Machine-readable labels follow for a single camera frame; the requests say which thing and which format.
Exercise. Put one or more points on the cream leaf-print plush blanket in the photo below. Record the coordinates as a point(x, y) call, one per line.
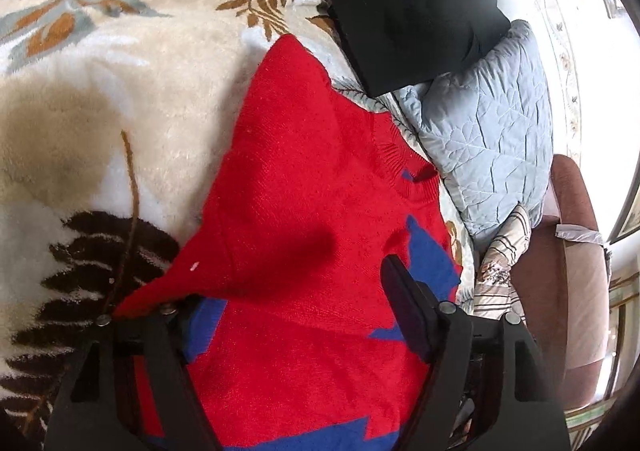
point(125, 81)

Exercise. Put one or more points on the white plastic strip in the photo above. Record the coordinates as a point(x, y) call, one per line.
point(580, 233)

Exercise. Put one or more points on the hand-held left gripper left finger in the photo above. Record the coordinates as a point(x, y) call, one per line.
point(152, 348)

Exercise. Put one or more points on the light blue quilted pillow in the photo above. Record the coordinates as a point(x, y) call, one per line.
point(490, 131)

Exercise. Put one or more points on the black garment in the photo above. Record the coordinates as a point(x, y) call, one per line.
point(410, 6)

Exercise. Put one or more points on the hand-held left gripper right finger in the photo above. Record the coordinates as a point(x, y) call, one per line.
point(402, 293)

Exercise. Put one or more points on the red and blue knit sweater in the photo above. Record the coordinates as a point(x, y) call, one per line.
point(300, 181)

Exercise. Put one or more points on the beige striped floral pillow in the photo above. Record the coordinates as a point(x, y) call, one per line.
point(500, 256)

